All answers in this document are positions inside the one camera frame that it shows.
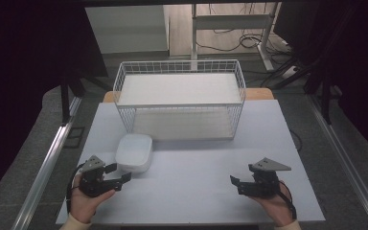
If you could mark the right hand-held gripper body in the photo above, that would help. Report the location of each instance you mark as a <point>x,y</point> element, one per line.
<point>263,185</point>

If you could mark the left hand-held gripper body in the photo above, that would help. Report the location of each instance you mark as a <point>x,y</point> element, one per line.
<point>92,179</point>

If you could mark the white lidded plastic box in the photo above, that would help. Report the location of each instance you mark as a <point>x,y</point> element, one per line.
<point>134,153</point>

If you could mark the person's right hand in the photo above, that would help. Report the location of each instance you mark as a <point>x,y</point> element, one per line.
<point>276,207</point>

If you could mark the person's left hand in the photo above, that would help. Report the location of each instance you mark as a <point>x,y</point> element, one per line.
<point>84,204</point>

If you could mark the white table sheet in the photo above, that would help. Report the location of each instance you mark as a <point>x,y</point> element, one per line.
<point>198,191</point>

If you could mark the black metal stand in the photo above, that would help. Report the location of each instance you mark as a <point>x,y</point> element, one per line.
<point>326,99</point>
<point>65,102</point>

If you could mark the white power strip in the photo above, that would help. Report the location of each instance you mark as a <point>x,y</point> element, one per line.
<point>290,72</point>

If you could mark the black curtain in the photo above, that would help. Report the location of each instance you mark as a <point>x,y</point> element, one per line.
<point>357,64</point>
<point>22,80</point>

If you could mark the white cabinet panel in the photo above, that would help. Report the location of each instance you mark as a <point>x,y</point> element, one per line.
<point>127,28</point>

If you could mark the aluminium rail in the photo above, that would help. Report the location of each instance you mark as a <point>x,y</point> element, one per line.
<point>348,166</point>
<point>44,172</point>

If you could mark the white desk frame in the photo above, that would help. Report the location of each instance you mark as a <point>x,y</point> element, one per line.
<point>233,21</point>

